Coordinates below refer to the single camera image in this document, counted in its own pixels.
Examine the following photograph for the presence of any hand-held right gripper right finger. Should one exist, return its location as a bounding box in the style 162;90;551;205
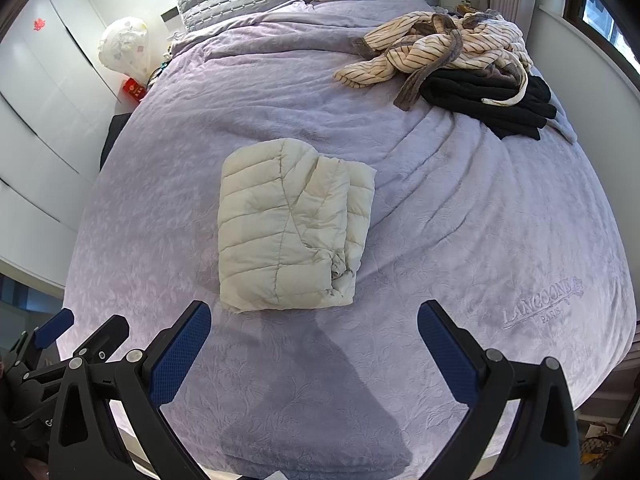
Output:
417;300;581;480

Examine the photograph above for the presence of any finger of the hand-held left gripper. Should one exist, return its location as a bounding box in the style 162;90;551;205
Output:
75;315;130;361
12;308;75;361

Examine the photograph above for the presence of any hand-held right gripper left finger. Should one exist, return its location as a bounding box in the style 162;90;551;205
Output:
48;301;212;480

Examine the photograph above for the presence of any white puffer jacket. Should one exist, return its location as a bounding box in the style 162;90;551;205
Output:
217;137;377;314

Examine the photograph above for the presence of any black clothes pile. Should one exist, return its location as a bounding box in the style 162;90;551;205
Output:
420;67;558;142

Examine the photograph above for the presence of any lavender bed blanket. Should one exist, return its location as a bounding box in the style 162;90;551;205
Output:
55;0;637;471

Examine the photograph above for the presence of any white wardrobe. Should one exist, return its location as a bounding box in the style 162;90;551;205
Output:
0;0;131;286

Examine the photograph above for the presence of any red box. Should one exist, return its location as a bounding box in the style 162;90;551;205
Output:
121;79;146;104

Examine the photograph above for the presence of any white plastic bag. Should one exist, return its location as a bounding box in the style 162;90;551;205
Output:
97;17;150;86

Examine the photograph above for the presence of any striped cream robe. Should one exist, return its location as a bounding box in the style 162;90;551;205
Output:
334;8;533;111

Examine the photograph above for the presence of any dark framed window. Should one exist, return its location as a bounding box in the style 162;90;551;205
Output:
565;0;640;71

